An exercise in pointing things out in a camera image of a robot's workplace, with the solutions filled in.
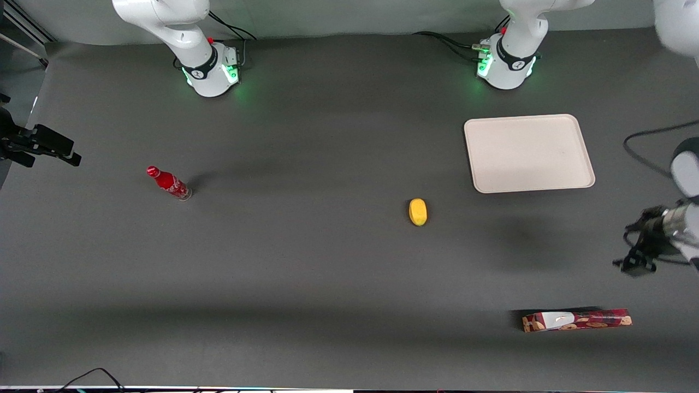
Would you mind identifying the black cable at arm base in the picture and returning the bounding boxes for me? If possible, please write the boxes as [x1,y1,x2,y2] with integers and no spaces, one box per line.
[208,11,258,67]
[412,15,511,62]

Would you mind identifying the dark metal stand frame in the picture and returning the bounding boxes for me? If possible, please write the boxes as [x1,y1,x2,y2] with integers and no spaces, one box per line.
[0,0,57,69]

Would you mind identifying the yellow lemon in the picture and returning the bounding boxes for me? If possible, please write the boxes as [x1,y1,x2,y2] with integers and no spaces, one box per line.
[408,198,428,227]

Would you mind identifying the red tartan cookie box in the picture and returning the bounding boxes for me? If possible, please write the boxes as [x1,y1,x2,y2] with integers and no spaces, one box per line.
[522,308,633,333]

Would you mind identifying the beige plastic tray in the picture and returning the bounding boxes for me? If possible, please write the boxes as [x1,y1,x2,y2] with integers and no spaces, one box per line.
[464,114,596,194]

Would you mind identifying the black looping arm cable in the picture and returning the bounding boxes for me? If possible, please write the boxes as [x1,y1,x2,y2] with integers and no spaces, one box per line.
[623,120,699,178]

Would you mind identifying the red cola bottle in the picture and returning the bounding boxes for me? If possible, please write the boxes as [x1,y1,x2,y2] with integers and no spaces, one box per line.
[146,165,193,201]

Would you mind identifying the thin black table-edge cable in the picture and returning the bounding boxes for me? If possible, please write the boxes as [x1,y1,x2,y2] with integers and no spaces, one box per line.
[38,367,127,393]

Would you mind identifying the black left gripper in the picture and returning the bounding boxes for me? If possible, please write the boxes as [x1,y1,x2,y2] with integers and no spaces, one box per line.
[613,206,690,277]

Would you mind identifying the black cable at left arm base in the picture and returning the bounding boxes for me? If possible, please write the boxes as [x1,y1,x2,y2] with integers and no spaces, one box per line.
[412,15,511,62]

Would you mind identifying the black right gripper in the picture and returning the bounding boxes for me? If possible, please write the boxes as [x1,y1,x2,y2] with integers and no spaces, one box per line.
[0,94,82,168]

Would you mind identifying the black cable at right arm base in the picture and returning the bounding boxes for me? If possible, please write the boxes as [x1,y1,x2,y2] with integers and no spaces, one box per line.
[208,11,258,67]

